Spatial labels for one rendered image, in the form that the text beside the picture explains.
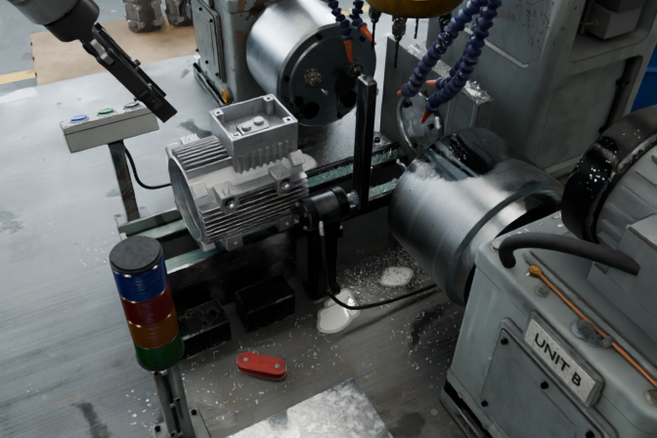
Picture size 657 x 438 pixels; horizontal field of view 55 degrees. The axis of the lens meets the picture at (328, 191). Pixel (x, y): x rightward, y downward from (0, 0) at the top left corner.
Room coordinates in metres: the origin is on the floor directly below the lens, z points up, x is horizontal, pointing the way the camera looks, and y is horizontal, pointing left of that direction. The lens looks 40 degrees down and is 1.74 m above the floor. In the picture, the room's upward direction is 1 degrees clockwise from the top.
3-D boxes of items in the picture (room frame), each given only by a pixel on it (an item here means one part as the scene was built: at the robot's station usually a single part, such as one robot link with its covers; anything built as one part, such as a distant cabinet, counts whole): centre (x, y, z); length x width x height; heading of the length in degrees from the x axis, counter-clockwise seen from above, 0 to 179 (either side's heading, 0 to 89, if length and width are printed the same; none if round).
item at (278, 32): (1.34, 0.07, 1.04); 0.37 x 0.25 x 0.25; 30
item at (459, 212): (0.75, -0.26, 1.04); 0.41 x 0.25 x 0.25; 30
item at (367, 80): (0.85, -0.05, 1.12); 0.04 x 0.03 x 0.26; 120
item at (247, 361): (0.64, 0.11, 0.81); 0.09 x 0.03 x 0.02; 78
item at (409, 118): (1.08, -0.18, 1.02); 0.15 x 0.02 x 0.15; 30
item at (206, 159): (0.88, 0.17, 1.02); 0.20 x 0.19 x 0.19; 121
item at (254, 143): (0.90, 0.13, 1.11); 0.12 x 0.11 x 0.07; 121
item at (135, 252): (0.51, 0.22, 1.01); 0.08 x 0.08 x 0.42; 30
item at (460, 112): (1.11, -0.24, 0.97); 0.30 x 0.11 x 0.34; 30
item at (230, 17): (1.55, 0.19, 0.99); 0.35 x 0.31 x 0.37; 30
